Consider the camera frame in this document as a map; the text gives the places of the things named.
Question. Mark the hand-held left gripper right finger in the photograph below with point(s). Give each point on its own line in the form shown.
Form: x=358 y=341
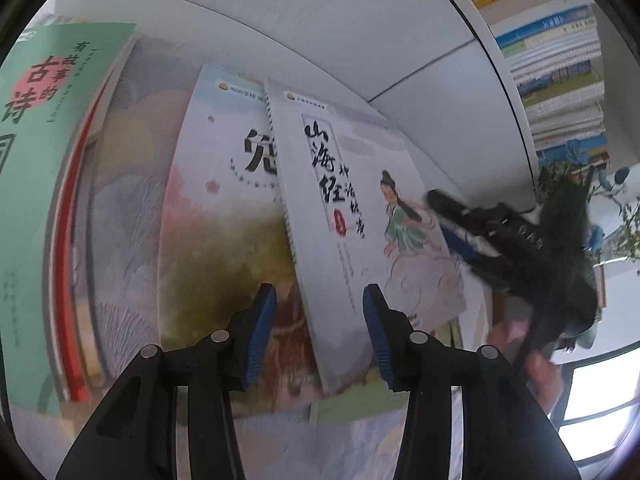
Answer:
x=377 y=340

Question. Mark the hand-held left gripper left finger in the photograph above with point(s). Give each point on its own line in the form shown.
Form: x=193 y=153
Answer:
x=257 y=340

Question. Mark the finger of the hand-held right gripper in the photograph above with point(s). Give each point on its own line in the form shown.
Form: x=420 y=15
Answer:
x=462 y=247
x=450 y=207

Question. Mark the white spiral-bound book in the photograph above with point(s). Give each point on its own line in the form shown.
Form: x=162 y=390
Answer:
x=340 y=240

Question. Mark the pastel illustrated book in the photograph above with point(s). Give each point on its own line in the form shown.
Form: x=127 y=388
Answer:
x=200 y=235

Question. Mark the row of white blue books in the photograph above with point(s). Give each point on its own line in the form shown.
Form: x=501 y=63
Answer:
x=560 y=85

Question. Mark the person's right hand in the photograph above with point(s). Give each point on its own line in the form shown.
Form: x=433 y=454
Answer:
x=545 y=375

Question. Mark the blue artificial flowers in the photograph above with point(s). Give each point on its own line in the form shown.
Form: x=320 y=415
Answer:
x=575 y=152

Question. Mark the bright window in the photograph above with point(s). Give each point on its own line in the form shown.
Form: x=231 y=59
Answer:
x=605 y=390

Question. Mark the green book with red circle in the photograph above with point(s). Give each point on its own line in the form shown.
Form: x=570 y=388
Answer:
x=30 y=210

